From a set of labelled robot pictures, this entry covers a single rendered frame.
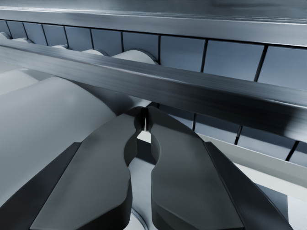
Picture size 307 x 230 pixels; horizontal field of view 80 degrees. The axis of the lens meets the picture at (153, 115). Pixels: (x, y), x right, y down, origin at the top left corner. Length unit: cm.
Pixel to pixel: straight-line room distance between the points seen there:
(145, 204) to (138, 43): 24
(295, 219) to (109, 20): 31
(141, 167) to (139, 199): 8
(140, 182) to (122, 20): 21
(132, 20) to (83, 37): 6
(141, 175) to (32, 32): 23
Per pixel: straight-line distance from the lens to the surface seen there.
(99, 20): 20
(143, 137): 16
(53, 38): 26
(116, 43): 19
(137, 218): 36
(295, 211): 30
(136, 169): 27
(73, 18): 23
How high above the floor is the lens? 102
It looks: 47 degrees down
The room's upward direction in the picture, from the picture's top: 133 degrees counter-clockwise
